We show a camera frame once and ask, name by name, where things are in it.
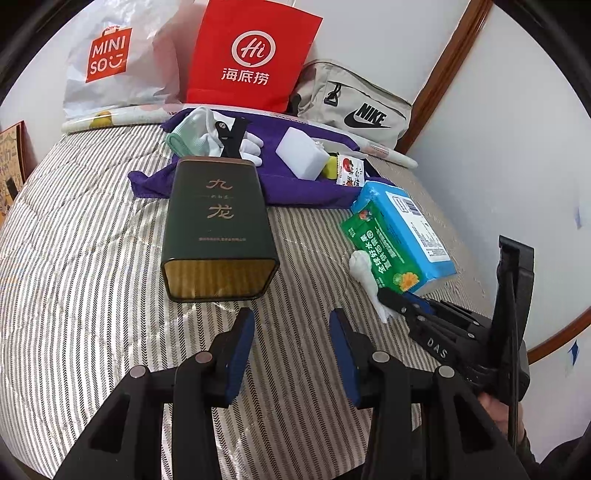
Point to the striped grey quilt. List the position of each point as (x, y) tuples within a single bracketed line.
[(92, 277)]

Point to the blue and green tissue pack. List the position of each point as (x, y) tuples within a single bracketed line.
[(401, 230)]

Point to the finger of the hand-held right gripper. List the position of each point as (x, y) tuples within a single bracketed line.
[(396, 303), (420, 303)]

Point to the white sponge block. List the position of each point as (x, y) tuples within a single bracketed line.
[(300, 152)]

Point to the person's right hand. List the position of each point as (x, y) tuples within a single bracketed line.
[(501, 415)]

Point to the wooden headboard frame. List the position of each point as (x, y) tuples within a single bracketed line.
[(443, 69)]

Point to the purple cloth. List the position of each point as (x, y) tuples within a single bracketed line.
[(286, 187)]

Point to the white sock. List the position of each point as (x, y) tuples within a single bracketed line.
[(213, 134)]

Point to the dark green tin box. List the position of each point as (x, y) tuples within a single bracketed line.
[(217, 217)]

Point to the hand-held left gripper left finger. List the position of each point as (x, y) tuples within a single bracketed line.
[(240, 360)]

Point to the person's right forearm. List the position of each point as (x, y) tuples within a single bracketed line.
[(561, 457)]

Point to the white glove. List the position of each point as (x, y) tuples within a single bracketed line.
[(253, 148)]

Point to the red paper shopping bag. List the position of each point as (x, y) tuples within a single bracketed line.
[(217, 27)]

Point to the grey sling bag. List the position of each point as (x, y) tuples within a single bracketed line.
[(323, 99)]

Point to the red and white sachet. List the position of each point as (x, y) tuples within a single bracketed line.
[(349, 170)]

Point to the brown patterned box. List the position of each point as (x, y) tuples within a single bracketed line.
[(11, 170)]

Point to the yellow pouch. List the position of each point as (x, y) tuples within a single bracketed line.
[(328, 170)]

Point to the light green sock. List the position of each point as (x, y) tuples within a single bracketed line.
[(184, 138)]

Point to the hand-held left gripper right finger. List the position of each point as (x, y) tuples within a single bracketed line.
[(345, 360)]

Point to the white plastic shopping bag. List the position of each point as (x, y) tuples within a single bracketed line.
[(152, 55)]

